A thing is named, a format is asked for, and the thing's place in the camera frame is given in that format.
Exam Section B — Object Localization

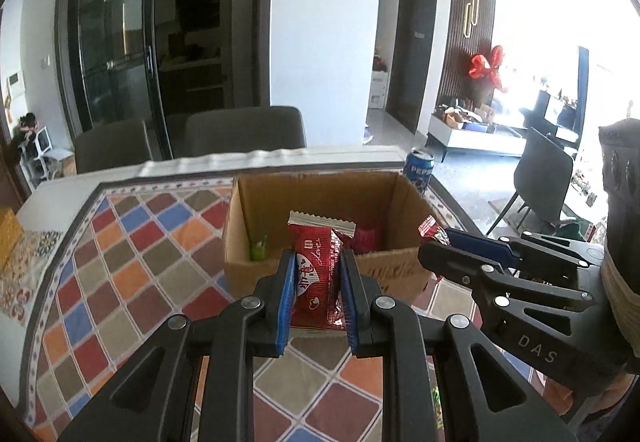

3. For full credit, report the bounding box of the dark chair at right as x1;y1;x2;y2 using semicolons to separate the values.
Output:
486;128;574;235

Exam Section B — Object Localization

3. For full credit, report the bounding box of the right grey dining chair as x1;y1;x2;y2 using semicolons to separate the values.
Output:
184;106;307;157

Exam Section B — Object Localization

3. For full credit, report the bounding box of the white stool with bag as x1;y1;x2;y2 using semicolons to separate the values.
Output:
11;112;76;190

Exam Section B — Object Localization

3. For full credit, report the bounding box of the brown cardboard box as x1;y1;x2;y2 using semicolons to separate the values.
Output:
224;171;446;303

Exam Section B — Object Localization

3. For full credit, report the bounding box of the blue pepsi can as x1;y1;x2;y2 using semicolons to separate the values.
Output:
402;147;435;196

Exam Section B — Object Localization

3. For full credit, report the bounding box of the grey dining chair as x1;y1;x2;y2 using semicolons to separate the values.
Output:
74;118;153;173
184;106;307;157

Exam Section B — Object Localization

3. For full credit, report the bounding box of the person's right hand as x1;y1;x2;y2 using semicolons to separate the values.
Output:
542;373;638;419

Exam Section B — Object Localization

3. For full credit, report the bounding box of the colourful diamond pattern tablecloth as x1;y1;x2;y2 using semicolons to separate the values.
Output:
16;171;551;442

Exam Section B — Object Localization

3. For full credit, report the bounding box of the red yogurt hawthorn snack bag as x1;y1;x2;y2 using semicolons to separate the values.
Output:
338;219;384;255

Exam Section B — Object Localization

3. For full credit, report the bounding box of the white storage shelf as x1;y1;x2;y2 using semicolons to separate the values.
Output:
369;54;388;110

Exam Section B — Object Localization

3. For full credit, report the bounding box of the red flower decoration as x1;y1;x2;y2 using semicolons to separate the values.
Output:
468;45;506;92

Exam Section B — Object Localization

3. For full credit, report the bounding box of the green lollipop candy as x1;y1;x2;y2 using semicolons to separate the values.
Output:
250;235;268;261

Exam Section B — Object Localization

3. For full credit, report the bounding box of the patterned floral placemat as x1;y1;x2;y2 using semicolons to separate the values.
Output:
1;231;62;326

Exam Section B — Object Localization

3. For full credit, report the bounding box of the white tv cabinet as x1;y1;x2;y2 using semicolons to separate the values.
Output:
425;116;526;163

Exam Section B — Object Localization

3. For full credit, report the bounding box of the red love snack packet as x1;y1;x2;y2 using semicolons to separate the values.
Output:
288;210;355;331

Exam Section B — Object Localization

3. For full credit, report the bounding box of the left grey dining chair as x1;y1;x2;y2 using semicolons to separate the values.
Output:
74;118;153;173

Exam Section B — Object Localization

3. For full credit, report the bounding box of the red white candy packet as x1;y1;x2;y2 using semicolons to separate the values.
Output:
418;216;450;246

